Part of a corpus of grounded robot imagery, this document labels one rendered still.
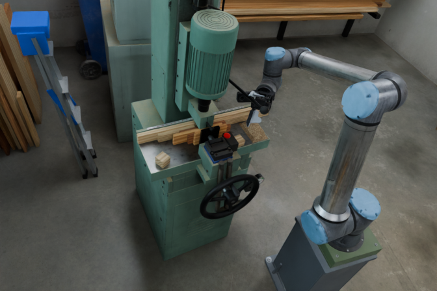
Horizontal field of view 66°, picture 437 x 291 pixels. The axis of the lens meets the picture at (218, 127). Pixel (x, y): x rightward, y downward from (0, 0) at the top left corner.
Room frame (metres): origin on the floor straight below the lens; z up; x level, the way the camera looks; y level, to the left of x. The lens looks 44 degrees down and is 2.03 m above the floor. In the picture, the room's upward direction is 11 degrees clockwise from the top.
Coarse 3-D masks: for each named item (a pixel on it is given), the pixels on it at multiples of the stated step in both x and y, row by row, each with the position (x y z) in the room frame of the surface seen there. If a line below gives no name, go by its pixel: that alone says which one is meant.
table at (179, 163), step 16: (240, 128) 1.21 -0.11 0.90; (144, 144) 0.99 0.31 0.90; (160, 144) 1.01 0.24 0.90; (176, 144) 1.03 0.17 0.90; (192, 144) 1.04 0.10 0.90; (256, 144) 1.13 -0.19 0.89; (144, 160) 0.91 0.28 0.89; (176, 160) 0.93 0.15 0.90; (192, 160) 0.95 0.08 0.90; (160, 176) 0.86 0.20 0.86; (224, 176) 0.93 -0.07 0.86
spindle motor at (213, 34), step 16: (192, 16) 1.14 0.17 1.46; (208, 16) 1.16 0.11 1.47; (224, 16) 1.18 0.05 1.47; (192, 32) 1.09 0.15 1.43; (208, 32) 1.06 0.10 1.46; (224, 32) 1.07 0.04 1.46; (192, 48) 1.09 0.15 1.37; (208, 48) 1.06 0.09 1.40; (224, 48) 1.07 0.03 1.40; (192, 64) 1.08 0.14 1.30; (208, 64) 1.06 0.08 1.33; (224, 64) 1.09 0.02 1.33; (192, 80) 1.08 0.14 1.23; (208, 80) 1.06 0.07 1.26; (224, 80) 1.10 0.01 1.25; (208, 96) 1.06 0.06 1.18
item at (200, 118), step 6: (192, 102) 1.18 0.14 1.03; (192, 108) 1.15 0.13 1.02; (192, 114) 1.15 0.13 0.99; (198, 114) 1.10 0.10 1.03; (204, 114) 1.11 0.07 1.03; (210, 114) 1.12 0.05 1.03; (198, 120) 1.09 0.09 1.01; (204, 120) 1.09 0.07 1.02; (210, 120) 1.11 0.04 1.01; (198, 126) 1.09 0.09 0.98; (204, 126) 1.10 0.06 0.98
